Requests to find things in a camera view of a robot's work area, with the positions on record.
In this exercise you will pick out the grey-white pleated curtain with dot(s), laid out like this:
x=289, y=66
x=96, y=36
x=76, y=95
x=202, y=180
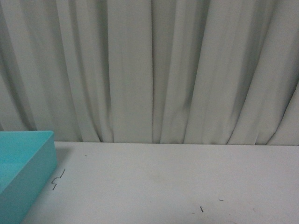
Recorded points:
x=152, y=71

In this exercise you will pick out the turquoise plastic storage box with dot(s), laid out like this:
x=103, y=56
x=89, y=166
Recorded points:
x=27, y=160

